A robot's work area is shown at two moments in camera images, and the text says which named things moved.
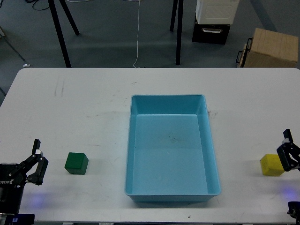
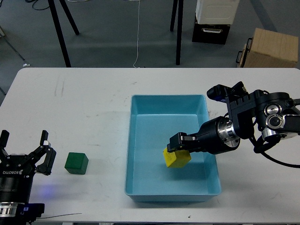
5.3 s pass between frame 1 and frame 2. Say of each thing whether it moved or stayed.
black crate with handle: stayed
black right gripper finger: moved
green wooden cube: stayed
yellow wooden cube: moved
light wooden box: stayed
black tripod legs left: stayed
